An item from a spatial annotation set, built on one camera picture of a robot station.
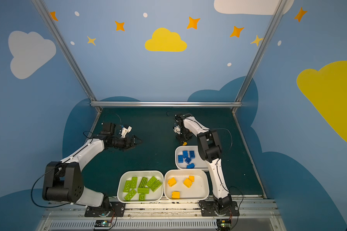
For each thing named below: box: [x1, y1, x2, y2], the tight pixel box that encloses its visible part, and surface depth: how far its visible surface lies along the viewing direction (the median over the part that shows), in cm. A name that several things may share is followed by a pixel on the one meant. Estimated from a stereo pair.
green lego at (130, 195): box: [123, 189, 137, 202], surface depth 80 cm
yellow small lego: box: [188, 175, 196, 183], surface depth 87 cm
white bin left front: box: [117, 170, 165, 204], surface depth 82 cm
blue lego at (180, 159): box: [177, 154, 184, 164], surface depth 92 cm
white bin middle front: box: [163, 169, 210, 202], surface depth 84 cm
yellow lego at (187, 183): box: [183, 178, 193, 189], surface depth 84 cm
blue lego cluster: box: [182, 150, 189, 159], surface depth 95 cm
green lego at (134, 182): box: [130, 176, 138, 189], surface depth 85 cm
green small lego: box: [138, 193, 146, 202], surface depth 78 cm
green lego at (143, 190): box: [137, 187, 150, 194], surface depth 81 cm
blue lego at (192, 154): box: [189, 150, 196, 159], surface depth 95 cm
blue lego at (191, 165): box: [186, 162, 196, 169], surface depth 90 cm
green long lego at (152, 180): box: [146, 176, 158, 188], surface depth 86 cm
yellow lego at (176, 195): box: [171, 191, 181, 200], surface depth 80 cm
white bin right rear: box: [174, 145, 210, 172], surface depth 93 cm
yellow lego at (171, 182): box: [167, 177, 177, 188], surface depth 84 cm
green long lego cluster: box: [138, 176, 148, 188], surface depth 84 cm
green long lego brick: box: [149, 179, 162, 193], surface depth 84 cm
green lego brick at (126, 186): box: [123, 180, 132, 193], surface depth 83 cm
